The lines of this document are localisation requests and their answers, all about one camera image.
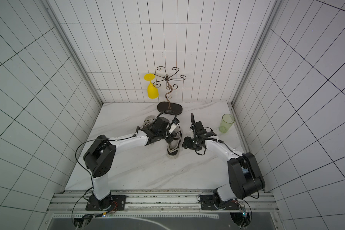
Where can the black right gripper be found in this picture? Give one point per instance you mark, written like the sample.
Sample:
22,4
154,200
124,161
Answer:
197,126

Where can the aluminium mounting rail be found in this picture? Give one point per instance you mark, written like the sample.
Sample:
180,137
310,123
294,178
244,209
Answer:
159,203

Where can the copper wire glass rack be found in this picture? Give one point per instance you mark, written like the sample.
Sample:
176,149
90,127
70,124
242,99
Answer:
170,107

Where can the yellow plastic wine glass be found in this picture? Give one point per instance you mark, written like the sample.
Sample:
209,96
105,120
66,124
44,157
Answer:
152,91

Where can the green plastic cup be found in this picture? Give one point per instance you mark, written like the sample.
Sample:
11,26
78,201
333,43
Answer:
226,122

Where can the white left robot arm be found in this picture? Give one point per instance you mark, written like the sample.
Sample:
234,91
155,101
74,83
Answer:
99,157

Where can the black white sneaker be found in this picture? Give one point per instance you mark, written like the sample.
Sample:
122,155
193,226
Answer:
148,121
174,146

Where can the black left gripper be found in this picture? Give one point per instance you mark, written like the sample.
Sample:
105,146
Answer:
169,140

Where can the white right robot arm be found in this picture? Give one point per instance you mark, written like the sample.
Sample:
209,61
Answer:
244,175

